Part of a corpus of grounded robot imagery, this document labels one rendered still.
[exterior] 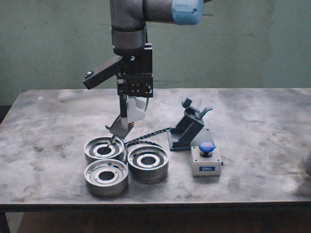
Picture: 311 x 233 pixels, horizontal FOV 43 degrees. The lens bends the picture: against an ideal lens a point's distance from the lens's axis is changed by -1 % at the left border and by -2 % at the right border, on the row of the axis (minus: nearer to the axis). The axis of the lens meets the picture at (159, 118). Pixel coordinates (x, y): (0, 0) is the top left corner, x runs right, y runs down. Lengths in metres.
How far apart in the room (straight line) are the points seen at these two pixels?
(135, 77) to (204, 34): 1.73
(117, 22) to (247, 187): 0.50
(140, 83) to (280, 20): 1.86
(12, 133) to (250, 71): 1.84
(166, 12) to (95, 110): 0.60
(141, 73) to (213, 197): 0.34
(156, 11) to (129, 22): 0.07
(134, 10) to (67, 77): 1.95
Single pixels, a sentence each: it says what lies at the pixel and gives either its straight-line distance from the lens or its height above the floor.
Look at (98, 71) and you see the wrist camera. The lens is 0.93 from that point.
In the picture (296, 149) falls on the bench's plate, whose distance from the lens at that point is 1.19.
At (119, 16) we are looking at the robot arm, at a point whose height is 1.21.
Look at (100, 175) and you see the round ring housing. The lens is 1.01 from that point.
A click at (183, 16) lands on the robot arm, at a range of 0.81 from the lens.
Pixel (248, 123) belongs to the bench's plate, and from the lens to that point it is 1.28.
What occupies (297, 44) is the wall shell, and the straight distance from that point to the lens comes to 2.77.
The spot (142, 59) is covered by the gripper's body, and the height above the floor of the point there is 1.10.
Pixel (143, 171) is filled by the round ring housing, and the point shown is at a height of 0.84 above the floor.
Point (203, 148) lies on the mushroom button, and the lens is 1.01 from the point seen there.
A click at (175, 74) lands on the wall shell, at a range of 2.69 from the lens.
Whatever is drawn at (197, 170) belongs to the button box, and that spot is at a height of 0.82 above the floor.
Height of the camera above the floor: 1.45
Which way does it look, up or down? 31 degrees down
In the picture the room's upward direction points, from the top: straight up
